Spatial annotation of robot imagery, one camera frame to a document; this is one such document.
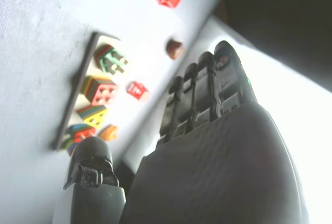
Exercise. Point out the left robot hand black palm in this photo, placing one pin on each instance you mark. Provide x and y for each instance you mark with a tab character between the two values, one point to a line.
207	169

